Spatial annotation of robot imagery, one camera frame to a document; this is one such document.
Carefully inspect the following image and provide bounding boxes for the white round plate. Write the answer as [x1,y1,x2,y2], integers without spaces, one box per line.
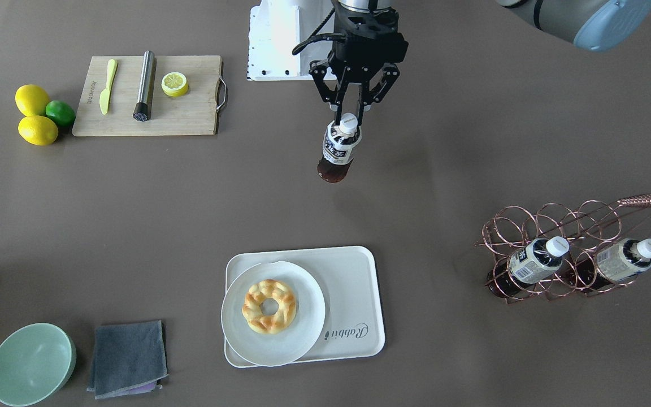
[220,261,326,366]

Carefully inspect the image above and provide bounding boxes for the copper wire bottle rack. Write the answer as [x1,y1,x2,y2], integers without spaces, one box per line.
[481,194,651,303]

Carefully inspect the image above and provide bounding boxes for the mint green bowl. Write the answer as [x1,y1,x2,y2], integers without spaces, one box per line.
[0,323,77,406]

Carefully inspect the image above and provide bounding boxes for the glazed pastry ring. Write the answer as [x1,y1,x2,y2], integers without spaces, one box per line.
[242,279,297,334]

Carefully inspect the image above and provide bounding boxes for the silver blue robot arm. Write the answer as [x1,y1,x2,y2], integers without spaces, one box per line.
[292,1,651,124]

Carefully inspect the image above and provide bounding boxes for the white serving tray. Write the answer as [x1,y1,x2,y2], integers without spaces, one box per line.
[220,246,385,368]

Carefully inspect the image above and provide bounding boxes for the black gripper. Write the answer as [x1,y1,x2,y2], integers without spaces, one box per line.
[310,1,408,125]

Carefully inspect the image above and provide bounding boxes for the green lime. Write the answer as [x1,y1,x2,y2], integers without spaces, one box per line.
[45,100,76,127]

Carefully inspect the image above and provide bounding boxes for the grey folded cloth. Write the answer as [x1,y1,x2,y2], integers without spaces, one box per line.
[87,320,168,399]

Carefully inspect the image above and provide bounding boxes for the yellow half lemon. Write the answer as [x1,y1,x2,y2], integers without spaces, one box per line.
[160,72,189,97]

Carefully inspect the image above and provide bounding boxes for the yellow plastic knife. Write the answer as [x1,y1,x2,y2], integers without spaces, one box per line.
[99,58,118,115]

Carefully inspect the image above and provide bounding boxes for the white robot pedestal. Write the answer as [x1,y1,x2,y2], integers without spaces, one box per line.
[246,1,332,81]

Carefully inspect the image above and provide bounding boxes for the tea bottle white cap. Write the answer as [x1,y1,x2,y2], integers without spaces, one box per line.
[317,113,362,183]

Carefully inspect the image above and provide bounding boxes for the steel muddler rod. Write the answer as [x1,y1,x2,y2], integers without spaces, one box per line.
[132,50,156,123]

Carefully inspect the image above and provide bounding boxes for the yellow lemon near board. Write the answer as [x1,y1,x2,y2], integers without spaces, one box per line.
[15,84,51,116]

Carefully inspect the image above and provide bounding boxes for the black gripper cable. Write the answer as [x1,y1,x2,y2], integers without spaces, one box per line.
[292,0,349,56]

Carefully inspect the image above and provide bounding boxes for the bamboo cutting board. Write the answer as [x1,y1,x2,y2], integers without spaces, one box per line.
[72,55,225,137]

